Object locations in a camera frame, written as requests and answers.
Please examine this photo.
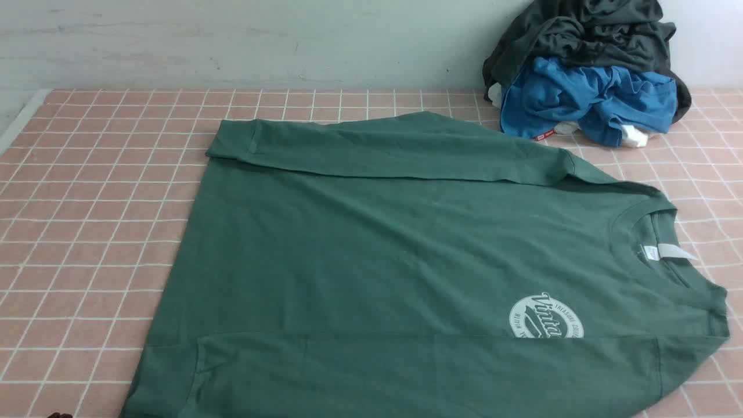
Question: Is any green long-sleeved shirt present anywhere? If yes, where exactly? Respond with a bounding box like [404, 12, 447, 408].
[120, 112, 730, 417]

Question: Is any blue crumpled garment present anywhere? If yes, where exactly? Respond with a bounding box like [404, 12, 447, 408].
[500, 56, 679, 147]

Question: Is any pink checkered tablecloth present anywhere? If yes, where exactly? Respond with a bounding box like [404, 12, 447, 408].
[1, 88, 742, 417]

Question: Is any dark grey crumpled garment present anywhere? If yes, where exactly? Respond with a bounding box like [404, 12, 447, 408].
[481, 1, 692, 122]

